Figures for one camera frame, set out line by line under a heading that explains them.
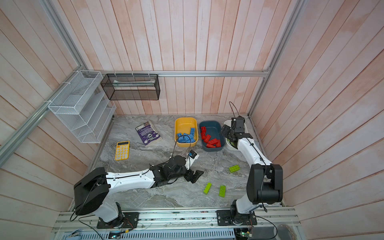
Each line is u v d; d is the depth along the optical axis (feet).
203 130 3.51
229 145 3.13
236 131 2.25
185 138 3.32
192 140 3.39
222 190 2.75
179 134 3.43
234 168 2.95
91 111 2.63
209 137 3.44
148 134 3.47
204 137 3.33
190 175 2.30
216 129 3.61
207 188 2.68
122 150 3.22
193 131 3.52
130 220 2.39
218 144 3.31
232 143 2.54
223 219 2.40
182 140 3.37
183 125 3.70
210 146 3.22
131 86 2.90
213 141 3.31
